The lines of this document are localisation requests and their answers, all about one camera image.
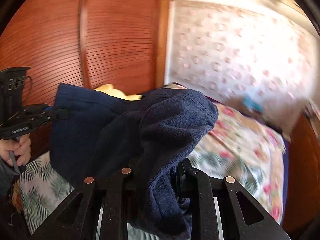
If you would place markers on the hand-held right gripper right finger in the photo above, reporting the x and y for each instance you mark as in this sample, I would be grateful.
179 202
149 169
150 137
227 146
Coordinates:
185 177

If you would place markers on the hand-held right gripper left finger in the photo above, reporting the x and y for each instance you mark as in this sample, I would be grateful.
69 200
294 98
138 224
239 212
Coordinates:
127 180

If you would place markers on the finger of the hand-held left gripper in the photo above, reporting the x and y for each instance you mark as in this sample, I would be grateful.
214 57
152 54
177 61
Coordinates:
37 108
55 116

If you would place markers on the navy blue printed t-shirt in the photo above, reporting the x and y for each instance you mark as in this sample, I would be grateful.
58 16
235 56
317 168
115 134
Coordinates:
162 130

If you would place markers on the person's left hand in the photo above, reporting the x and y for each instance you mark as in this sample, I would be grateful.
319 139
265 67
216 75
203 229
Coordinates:
25 150

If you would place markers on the yellow cloth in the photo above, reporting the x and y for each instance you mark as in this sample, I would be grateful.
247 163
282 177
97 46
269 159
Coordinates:
107 88

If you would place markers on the floral bedspread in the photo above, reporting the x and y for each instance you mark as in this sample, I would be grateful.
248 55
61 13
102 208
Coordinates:
237 142

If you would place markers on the palm leaf print sheet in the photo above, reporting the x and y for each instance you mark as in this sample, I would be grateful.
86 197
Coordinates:
37 180

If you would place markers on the wooden slatted wardrobe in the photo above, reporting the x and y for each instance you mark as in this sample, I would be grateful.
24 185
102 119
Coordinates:
112 42

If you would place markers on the teal box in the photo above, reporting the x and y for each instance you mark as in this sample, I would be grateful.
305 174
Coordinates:
250 102

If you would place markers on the navy blue bed sheet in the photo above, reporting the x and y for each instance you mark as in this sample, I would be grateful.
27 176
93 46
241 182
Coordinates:
285 155

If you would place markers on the wooden cabinet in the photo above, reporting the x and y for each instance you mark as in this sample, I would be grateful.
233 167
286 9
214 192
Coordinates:
302 167

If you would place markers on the circle patterned sheer curtain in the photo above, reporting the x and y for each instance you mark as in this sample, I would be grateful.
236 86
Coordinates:
237 55

